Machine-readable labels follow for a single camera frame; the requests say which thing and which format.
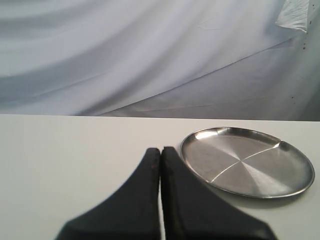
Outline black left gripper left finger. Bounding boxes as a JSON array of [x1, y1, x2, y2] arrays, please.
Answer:
[[56, 148, 160, 240]]

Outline round stainless steel plate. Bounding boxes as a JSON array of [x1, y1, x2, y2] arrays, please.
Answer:
[[179, 126, 316, 199]]

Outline white backdrop sheet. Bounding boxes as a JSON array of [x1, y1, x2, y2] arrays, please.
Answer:
[[0, 0, 320, 121]]

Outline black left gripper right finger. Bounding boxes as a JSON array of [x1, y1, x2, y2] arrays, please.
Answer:
[[160, 146, 277, 240]]

